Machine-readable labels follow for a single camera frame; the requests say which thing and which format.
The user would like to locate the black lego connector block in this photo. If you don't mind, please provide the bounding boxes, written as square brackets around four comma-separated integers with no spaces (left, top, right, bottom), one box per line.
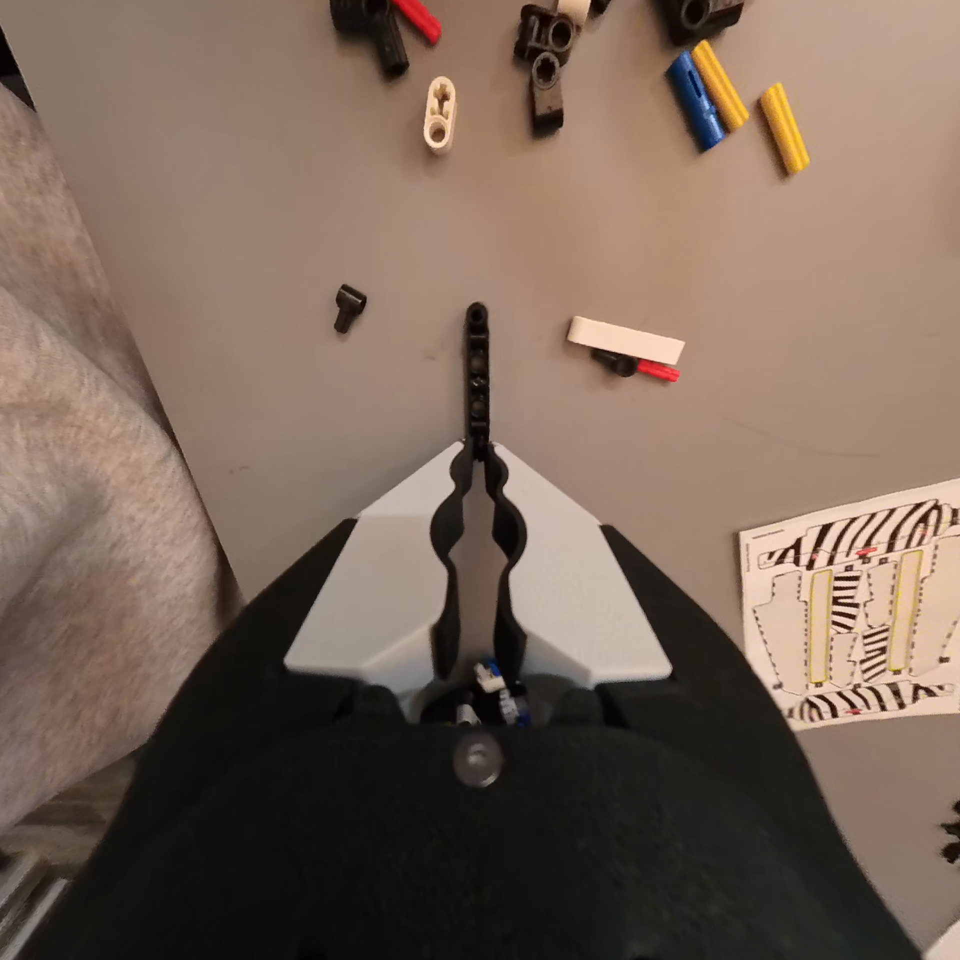
[658,0,746,48]

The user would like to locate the black double hole lego connector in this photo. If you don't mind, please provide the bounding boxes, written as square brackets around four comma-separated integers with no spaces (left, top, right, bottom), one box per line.
[513,3,583,67]

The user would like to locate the short black lego beam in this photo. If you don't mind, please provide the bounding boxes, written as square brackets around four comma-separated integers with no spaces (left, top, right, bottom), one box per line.
[528,51,567,138]

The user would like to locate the small black lego connector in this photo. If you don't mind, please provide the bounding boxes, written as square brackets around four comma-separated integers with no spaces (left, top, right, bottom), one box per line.
[333,283,369,335]

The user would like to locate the yellow lego axle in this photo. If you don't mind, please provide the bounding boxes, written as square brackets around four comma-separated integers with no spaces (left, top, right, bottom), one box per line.
[690,39,751,134]
[758,81,812,177]

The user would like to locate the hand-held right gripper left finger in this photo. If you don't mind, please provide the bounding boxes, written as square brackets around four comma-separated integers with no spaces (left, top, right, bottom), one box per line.
[283,441,474,723]

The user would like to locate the zebra striped sticker sheet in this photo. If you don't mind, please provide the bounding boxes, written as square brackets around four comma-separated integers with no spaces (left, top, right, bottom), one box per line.
[738,478,960,733]

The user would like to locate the blue lego pin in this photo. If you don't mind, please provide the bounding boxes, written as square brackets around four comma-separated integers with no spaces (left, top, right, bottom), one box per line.
[665,50,730,153]

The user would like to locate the black connector with red axle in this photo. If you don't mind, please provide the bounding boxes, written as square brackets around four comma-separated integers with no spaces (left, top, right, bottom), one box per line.
[330,0,444,80]
[591,348,682,384]

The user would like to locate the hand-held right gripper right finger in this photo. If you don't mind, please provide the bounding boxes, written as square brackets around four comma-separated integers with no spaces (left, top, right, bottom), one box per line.
[483,442,675,699]

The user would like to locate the long black lego beam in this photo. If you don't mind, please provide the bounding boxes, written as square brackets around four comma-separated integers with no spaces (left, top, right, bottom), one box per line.
[462,301,494,460]

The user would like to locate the short white lego beam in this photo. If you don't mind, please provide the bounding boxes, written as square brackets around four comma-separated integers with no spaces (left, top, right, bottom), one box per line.
[423,75,459,156]

